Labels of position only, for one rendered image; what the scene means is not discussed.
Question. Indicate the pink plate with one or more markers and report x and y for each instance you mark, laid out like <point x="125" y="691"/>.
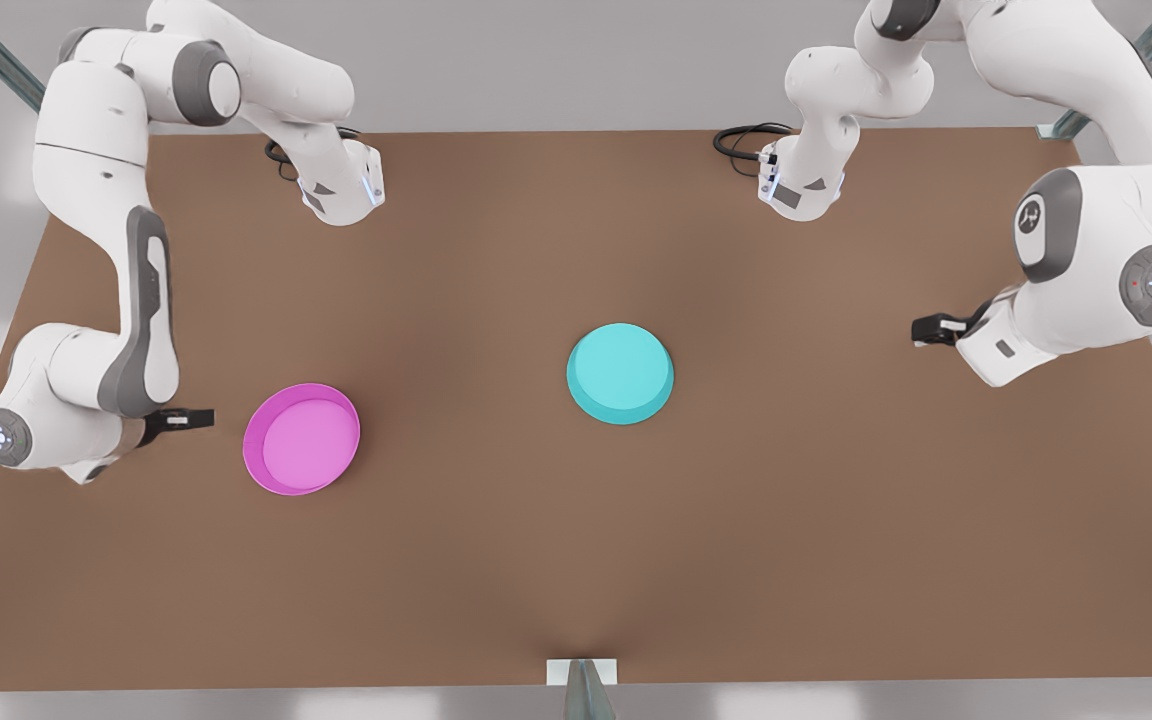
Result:
<point x="302" y="439"/>

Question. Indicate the blue plate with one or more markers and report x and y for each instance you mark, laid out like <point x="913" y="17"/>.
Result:
<point x="620" y="372"/>

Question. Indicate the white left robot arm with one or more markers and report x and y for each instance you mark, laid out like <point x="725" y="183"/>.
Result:
<point x="1086" y="120"/>

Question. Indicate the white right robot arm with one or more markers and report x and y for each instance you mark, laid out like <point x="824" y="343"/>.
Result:
<point x="96" y="150"/>

